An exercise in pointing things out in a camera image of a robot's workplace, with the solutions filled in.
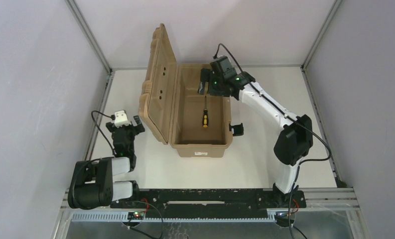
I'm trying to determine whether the small circuit board with leds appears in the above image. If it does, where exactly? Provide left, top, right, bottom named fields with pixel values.
left=127, top=211, right=145, bottom=221

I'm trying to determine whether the aluminium corner post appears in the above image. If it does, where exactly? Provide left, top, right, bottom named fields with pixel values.
left=301, top=0, right=343, bottom=71
left=65, top=0, right=114, bottom=75

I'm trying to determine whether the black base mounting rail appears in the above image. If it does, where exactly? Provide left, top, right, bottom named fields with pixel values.
left=110, top=188, right=307, bottom=220

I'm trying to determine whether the black cable at front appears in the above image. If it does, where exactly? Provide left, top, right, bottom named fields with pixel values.
left=121, top=200, right=165, bottom=239

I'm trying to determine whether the tan plastic storage bin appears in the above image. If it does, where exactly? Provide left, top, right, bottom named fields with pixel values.
left=138, top=23, right=241, bottom=158

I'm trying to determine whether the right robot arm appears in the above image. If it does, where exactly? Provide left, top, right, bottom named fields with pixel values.
left=197, top=56, right=313, bottom=198

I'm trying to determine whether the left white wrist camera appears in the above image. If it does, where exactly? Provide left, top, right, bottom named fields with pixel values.
left=113, top=110, right=131, bottom=127

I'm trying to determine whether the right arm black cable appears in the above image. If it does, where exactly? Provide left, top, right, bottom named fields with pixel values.
left=213, top=43, right=332, bottom=239

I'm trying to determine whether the black yellow screwdriver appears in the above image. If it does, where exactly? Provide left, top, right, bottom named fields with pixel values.
left=202, top=96, right=208, bottom=128

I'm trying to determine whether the right aluminium corner post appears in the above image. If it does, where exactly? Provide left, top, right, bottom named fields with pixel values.
left=301, top=0, right=343, bottom=71

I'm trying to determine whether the left aluminium corner post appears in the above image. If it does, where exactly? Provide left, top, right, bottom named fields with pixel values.
left=65, top=0, right=114, bottom=75

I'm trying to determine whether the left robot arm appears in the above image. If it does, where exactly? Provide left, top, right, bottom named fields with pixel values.
left=67, top=113, right=145, bottom=210

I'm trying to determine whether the aluminium frame front rail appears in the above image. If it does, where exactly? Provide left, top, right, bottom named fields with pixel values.
left=60, top=188, right=361, bottom=223

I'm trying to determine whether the left camera black cable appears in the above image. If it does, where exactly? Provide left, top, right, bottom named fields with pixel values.
left=91, top=110, right=117, bottom=156

